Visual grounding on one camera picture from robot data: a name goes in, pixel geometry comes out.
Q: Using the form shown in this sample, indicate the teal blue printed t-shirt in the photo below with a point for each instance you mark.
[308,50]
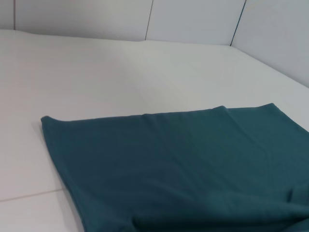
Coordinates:
[181,169]

